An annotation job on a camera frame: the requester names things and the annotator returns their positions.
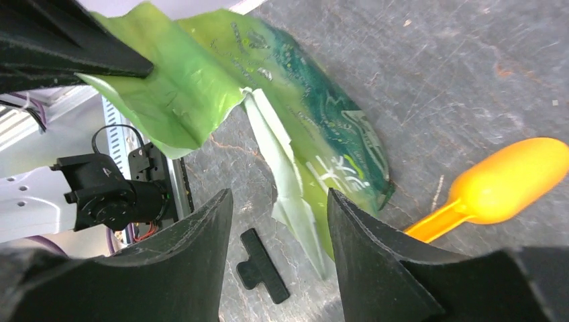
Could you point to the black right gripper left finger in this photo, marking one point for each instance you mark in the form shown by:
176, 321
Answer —
174, 275

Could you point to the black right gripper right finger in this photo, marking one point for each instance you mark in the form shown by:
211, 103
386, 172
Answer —
385, 275

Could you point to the white slotted cable duct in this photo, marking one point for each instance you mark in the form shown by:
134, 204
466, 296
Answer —
121, 140

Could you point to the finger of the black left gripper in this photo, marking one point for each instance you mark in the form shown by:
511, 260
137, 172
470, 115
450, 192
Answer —
46, 44

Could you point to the orange plastic scoop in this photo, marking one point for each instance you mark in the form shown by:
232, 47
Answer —
498, 188

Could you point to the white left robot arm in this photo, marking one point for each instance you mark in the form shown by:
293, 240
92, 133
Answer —
76, 193

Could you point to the black bag clip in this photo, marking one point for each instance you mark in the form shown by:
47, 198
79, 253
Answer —
259, 268

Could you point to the green litter bag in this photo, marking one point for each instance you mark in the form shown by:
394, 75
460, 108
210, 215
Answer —
311, 134

